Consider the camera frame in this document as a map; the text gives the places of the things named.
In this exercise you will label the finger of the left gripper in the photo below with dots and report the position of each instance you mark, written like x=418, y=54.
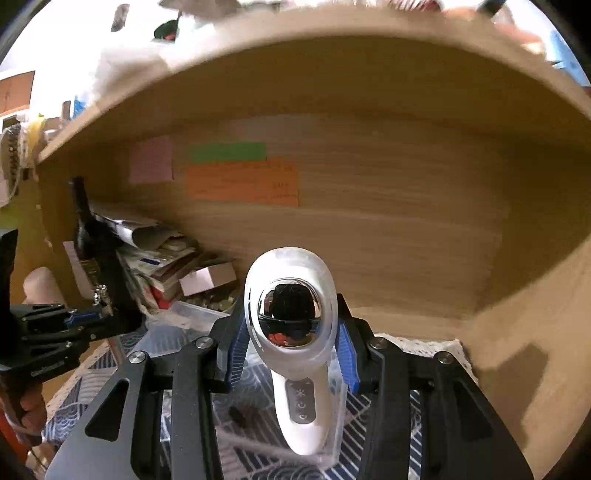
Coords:
x=106, y=329
x=87, y=318

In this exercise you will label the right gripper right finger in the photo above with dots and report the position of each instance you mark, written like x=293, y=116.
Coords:
x=462, y=435

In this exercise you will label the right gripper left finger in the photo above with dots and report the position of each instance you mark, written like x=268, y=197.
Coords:
x=153, y=417

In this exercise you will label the white facial massager device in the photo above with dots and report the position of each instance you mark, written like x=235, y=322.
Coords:
x=291, y=312

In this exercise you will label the person's left hand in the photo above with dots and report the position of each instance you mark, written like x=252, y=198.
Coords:
x=26, y=413

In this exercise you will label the white handwritten note paper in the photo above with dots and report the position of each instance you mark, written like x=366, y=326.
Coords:
x=80, y=277

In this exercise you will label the silver keys bunch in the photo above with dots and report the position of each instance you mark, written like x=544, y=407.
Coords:
x=101, y=300

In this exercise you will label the clear plastic organizer box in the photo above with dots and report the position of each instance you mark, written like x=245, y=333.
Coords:
x=248, y=431

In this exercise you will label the dark wine bottle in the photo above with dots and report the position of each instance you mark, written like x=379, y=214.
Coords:
x=95, y=245

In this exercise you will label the blue white patterned tablecloth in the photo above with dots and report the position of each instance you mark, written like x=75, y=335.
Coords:
x=76, y=395

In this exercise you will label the stack of papers and books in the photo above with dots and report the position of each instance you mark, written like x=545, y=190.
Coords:
x=154, y=258

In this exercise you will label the white folded card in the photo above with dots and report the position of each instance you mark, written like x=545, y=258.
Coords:
x=207, y=278

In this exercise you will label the pink sticky note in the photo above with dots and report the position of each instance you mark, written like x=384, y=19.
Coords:
x=150, y=161

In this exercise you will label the green sticky note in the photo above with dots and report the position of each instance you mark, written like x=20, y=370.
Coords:
x=233, y=152

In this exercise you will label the orange sticky note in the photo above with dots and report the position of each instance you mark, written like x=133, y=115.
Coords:
x=273, y=182

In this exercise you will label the wooden shelf board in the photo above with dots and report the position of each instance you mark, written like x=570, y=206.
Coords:
x=343, y=59

